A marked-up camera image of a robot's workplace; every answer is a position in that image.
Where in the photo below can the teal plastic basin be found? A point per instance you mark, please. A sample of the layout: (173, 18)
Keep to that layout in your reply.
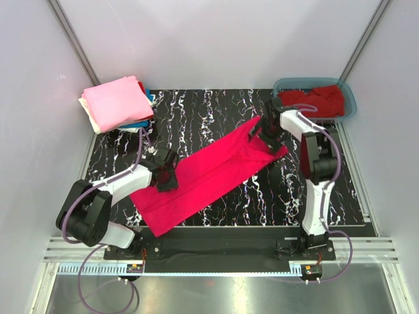
(307, 83)

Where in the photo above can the folded cream t shirt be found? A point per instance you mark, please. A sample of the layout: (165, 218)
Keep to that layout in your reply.
(93, 123)

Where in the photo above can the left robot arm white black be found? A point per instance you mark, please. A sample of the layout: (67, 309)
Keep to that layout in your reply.
(85, 215)

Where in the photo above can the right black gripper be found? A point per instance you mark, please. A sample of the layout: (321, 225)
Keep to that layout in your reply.
(273, 144)

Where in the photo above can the black marble pattern mat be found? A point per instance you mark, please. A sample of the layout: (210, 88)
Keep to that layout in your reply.
(188, 120)

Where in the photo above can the bright pink t shirt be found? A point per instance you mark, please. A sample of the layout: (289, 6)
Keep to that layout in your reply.
(204, 177)

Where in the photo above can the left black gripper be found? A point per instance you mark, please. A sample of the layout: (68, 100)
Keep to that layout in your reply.
(173, 184)

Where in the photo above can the folded red t shirt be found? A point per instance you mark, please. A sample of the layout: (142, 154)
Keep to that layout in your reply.
(141, 87)

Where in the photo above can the aluminium frame rail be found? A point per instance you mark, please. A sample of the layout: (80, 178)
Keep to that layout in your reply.
(366, 277)

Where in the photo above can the dark red t shirt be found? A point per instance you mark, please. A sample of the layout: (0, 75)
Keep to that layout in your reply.
(328, 100)

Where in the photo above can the folded light pink t shirt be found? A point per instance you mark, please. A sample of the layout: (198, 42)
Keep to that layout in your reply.
(117, 103)

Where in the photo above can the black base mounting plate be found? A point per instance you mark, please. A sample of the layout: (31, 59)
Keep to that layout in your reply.
(222, 251)

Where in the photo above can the folded blue t shirt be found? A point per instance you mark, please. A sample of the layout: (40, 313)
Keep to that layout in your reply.
(144, 123)

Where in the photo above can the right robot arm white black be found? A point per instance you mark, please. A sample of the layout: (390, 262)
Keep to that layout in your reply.
(320, 163)

